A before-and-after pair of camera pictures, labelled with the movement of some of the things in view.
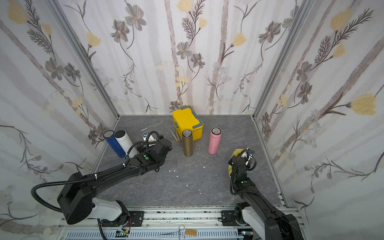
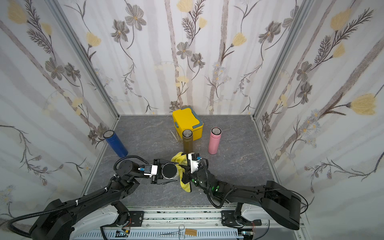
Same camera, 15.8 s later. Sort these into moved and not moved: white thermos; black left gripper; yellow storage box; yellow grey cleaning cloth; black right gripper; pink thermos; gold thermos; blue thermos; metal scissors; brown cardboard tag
Moved: white thermos; black right gripper; black left gripper; yellow grey cleaning cloth
Not moved: gold thermos; blue thermos; metal scissors; pink thermos; brown cardboard tag; yellow storage box
